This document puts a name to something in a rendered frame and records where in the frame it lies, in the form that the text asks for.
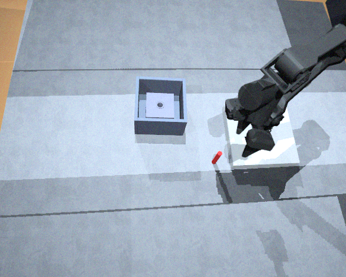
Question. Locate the pale blue square plate with hole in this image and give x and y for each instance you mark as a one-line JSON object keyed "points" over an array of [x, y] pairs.
{"points": [[159, 105]]}

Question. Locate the red peg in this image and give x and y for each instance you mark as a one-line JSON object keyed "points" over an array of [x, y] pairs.
{"points": [[218, 155]]}

